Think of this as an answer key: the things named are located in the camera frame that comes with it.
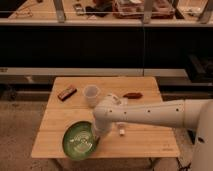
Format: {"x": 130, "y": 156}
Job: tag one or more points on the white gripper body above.
{"x": 100, "y": 128}

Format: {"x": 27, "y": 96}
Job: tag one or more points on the green ceramic bowl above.
{"x": 78, "y": 142}

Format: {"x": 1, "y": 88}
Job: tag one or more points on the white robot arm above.
{"x": 192, "y": 114}

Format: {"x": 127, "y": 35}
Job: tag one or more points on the wooden table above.
{"x": 131, "y": 152}

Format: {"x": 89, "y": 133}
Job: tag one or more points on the red-brown sausage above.
{"x": 133, "y": 95}

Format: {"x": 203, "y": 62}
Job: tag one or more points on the brown chocolate bar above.
{"x": 66, "y": 93}

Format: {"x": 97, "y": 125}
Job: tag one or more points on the tray of items on shelf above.
{"x": 135, "y": 9}

